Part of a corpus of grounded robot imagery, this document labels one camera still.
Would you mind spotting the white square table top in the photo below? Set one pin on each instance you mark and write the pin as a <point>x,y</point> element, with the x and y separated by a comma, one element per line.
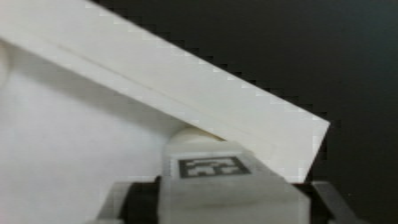
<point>103,91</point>

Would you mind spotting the gripper left finger with black tip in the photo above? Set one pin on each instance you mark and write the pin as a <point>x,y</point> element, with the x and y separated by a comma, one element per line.
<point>129,206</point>

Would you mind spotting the gripper right finger with black tip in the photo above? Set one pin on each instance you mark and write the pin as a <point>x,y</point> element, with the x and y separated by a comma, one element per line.
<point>330,211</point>

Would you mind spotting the white table leg with tag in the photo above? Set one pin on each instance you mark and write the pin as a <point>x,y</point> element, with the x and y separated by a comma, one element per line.
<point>218,187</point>

